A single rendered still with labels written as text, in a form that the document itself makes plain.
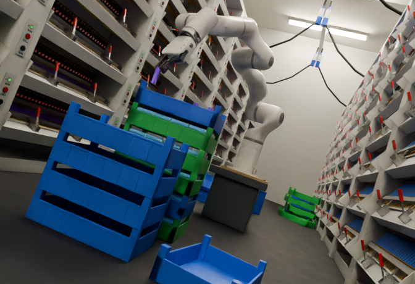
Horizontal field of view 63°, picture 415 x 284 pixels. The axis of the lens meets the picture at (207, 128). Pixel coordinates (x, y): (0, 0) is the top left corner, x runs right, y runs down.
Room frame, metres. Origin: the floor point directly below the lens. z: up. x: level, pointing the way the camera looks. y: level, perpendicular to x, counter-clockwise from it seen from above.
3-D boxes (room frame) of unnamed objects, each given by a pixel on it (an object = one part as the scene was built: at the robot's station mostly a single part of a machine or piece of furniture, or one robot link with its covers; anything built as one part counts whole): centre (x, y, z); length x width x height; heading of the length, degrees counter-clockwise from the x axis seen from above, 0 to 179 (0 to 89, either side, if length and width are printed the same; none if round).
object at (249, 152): (1.94, -0.27, 0.39); 0.19 x 0.19 x 0.18
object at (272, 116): (1.92, -0.30, 0.60); 0.19 x 0.12 x 0.24; 56
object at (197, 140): (1.25, 0.11, 0.36); 0.30 x 0.20 x 0.08; 79
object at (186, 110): (1.25, 0.11, 0.44); 0.30 x 0.20 x 0.08; 79
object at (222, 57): (3.15, 0.14, 0.88); 0.20 x 0.09 x 1.75; 73
